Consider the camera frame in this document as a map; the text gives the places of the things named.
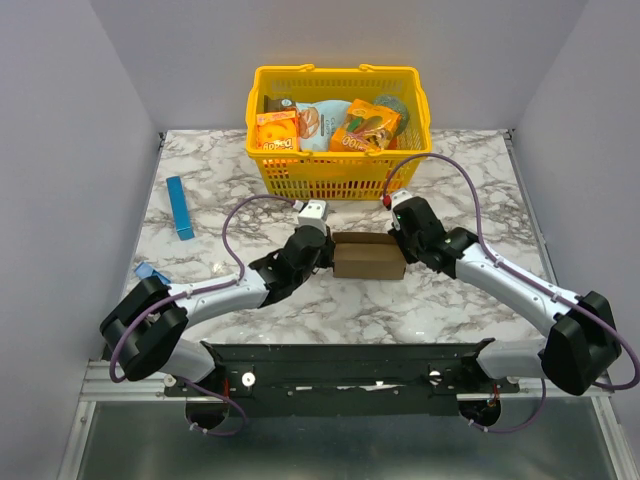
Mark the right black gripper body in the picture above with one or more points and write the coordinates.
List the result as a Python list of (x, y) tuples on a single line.
[(401, 242)]

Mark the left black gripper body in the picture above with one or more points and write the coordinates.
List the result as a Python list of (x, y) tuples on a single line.
[(325, 259)]

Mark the brown cardboard box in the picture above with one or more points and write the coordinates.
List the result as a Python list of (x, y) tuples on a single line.
[(367, 256)]

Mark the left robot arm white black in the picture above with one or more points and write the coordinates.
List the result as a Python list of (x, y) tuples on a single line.
[(145, 330)]

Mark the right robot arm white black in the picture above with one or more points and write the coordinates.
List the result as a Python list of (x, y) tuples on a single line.
[(575, 347)]

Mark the long blue box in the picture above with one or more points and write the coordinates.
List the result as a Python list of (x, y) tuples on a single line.
[(180, 211)]

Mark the small blue box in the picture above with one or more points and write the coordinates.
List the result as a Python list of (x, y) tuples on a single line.
[(145, 270)]

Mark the yellow plastic shopping basket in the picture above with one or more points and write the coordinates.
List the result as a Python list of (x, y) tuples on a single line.
[(339, 175)]

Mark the orange gummy candy bag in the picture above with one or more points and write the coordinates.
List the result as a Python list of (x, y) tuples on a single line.
[(367, 128)]

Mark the light blue chips bag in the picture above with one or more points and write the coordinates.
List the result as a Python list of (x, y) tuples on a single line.
[(317, 123)]

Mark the green round scrubber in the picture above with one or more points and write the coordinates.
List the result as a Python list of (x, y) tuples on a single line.
[(397, 105)]

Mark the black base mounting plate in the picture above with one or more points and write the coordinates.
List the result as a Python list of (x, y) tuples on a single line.
[(350, 380)]

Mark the dark brown packet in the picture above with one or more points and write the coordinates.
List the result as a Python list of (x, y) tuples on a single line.
[(272, 105)]

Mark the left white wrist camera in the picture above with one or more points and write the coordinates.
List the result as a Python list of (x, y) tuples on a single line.
[(312, 213)]

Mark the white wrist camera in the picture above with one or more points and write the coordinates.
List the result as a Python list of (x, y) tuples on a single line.
[(312, 213), (394, 199)]

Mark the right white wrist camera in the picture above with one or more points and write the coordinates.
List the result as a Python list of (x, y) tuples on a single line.
[(394, 199)]

